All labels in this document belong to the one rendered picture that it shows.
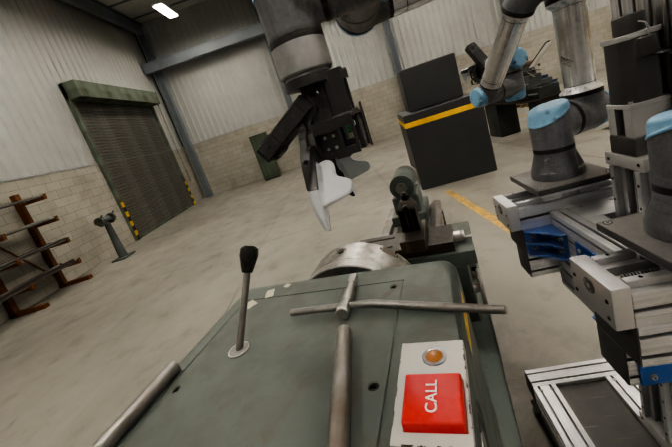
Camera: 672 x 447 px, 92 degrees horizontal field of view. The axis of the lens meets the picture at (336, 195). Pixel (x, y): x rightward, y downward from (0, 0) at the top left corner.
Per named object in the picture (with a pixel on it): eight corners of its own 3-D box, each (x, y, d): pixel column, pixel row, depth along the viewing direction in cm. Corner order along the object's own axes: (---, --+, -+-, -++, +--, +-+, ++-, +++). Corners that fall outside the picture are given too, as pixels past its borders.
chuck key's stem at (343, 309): (350, 282, 63) (337, 320, 53) (347, 272, 63) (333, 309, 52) (361, 280, 63) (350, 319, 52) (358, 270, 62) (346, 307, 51)
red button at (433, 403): (470, 441, 30) (465, 423, 29) (405, 438, 32) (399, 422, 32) (464, 386, 35) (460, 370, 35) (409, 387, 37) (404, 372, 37)
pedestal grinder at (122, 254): (125, 259, 769) (103, 214, 744) (111, 263, 771) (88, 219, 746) (137, 251, 815) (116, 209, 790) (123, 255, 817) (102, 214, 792)
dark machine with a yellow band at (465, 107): (498, 170, 517) (472, 43, 474) (422, 190, 541) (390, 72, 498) (468, 153, 690) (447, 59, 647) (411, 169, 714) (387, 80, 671)
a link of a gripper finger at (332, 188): (353, 218, 39) (345, 149, 42) (309, 227, 41) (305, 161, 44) (362, 224, 42) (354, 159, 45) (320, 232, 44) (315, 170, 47)
